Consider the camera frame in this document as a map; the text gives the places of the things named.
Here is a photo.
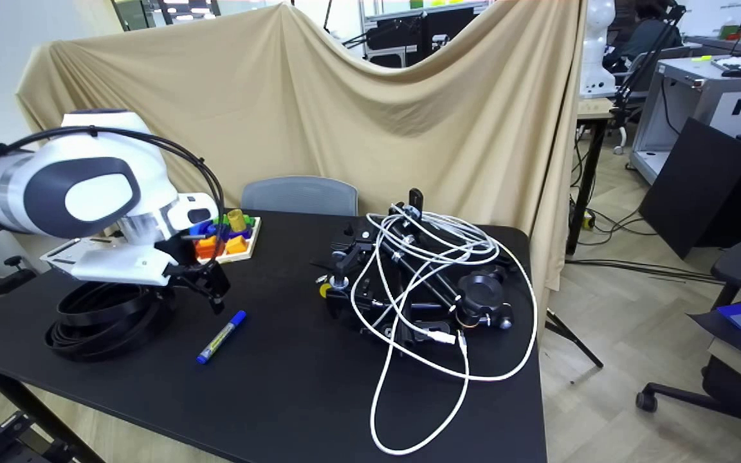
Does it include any blue marker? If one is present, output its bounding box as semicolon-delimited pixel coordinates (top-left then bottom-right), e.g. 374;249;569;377
196;311;248;365

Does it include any wooden tray of coloured blocks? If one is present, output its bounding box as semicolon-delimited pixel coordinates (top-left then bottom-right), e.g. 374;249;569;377
187;208;262;265

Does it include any grey chair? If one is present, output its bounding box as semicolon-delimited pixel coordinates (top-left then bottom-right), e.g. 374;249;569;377
240;176;359;217

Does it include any beige cloth backdrop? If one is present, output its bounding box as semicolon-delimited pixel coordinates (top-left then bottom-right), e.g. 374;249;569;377
15;0;588;313

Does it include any stand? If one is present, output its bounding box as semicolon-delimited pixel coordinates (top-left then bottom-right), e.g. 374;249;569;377
543;307;605;370

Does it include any wooden table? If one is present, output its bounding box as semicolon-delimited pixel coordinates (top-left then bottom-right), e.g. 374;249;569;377
567;96;616;256

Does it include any white humanoid robot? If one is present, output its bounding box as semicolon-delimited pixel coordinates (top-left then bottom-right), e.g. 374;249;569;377
579;0;619;98

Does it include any black panel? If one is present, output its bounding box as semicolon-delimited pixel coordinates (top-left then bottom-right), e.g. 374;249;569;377
639;117;741;260

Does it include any person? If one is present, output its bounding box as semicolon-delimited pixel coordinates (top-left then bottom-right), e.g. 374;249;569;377
603;0;684;73

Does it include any grey metal cabinet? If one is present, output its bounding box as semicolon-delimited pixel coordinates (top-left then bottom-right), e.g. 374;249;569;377
628;56;741;187

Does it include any black office chair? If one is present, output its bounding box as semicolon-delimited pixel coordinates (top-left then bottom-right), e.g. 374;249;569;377
635;234;741;439

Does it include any coil of black strap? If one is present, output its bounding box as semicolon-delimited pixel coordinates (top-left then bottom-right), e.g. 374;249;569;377
44;281;176;362

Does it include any white cable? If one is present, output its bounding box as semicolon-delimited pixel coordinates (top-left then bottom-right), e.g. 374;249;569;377
350;202;539;455

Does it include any heap of black camera mounts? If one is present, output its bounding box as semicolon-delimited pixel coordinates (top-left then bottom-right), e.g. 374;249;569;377
311;188;517;349

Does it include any bundle of black floor cables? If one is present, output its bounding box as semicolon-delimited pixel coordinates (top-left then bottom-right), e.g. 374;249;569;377
565;193;725;285

